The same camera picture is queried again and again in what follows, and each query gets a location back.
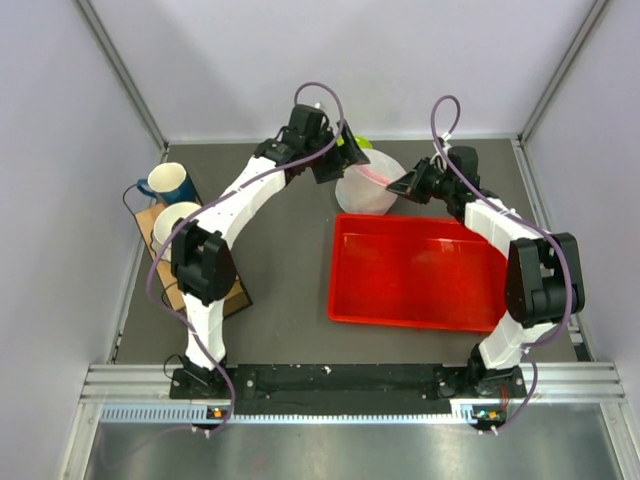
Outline wooden wire rack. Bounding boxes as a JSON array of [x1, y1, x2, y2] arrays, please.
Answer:
[[123, 183, 255, 321]]

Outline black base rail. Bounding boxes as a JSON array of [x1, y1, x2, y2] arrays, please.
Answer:
[[170, 364, 526, 416]]

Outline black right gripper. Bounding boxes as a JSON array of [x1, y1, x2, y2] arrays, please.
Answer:
[[386, 157, 455, 205]]

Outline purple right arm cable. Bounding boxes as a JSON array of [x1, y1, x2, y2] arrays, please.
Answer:
[[430, 95, 574, 435]]

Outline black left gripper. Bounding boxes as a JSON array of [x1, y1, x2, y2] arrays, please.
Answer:
[[304, 120, 368, 184]]

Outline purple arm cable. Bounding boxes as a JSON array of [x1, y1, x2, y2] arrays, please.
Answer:
[[430, 95, 574, 435], [145, 81, 347, 436]]

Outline aluminium frame rail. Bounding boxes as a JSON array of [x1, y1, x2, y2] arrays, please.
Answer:
[[80, 362, 626, 426]]

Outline white ceramic bowl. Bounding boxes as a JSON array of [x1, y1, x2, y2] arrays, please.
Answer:
[[151, 202, 200, 253]]

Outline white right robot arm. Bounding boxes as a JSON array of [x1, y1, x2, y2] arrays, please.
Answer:
[[387, 146, 585, 396]]

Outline green plastic bowl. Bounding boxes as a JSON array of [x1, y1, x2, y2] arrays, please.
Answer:
[[336, 135, 373, 149]]

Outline white mesh laundry bag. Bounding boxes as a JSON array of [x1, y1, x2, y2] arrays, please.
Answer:
[[335, 148, 406, 215]]

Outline red plastic tray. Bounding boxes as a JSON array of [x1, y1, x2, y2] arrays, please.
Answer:
[[328, 214, 507, 334]]

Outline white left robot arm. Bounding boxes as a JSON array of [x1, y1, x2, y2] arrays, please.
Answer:
[[171, 104, 368, 397]]

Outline blue mug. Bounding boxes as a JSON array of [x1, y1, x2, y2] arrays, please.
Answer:
[[135, 162, 199, 206]]

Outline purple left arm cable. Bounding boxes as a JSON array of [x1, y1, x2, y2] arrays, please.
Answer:
[[145, 81, 347, 436]]

